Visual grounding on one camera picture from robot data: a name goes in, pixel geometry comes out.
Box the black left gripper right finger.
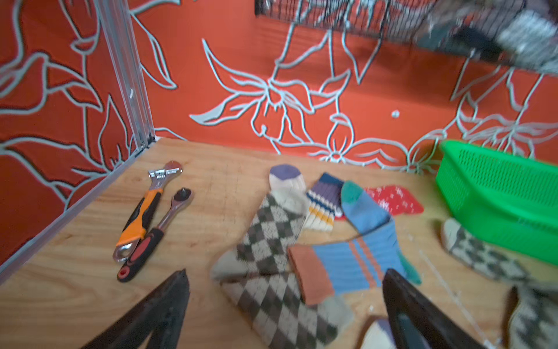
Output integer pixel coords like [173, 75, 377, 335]
[382, 269, 483, 349]

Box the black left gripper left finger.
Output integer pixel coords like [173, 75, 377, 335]
[84, 269, 190, 348]

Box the blue striped sock orange cuff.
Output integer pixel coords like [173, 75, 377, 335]
[288, 181, 422, 305]

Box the brown argyle sock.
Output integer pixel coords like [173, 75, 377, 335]
[210, 164, 353, 348]
[440, 218, 557, 348]

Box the cream striped sock purple toe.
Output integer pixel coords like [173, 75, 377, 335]
[359, 318, 397, 349]

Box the red black ratchet wrench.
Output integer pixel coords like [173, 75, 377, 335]
[117, 188, 194, 283]

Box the red snowflake sock far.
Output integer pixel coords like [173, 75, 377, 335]
[335, 182, 424, 225]

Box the cream striped sock far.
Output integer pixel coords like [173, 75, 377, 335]
[304, 172, 344, 232]

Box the green plastic basket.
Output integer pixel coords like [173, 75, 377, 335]
[435, 140, 557, 265]

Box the orange handled adjustable wrench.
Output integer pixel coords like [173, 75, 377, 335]
[113, 161, 183, 263]

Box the black wire wall basket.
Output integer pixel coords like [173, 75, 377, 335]
[254, 1, 557, 75]

